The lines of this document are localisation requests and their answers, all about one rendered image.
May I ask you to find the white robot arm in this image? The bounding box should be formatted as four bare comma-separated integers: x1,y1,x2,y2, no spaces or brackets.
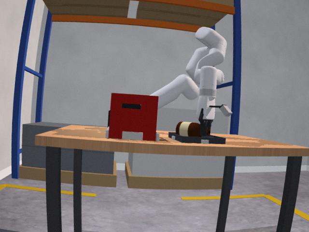
150,27,227,109

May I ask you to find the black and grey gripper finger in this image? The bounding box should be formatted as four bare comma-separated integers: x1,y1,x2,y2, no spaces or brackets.
198,108,208,136
207,120,213,129

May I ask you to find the brown bottle with cream base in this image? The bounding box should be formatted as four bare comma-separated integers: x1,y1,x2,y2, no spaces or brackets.
176,122,211,137

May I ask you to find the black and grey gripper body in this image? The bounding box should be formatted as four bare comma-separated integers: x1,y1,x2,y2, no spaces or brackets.
197,95,216,120

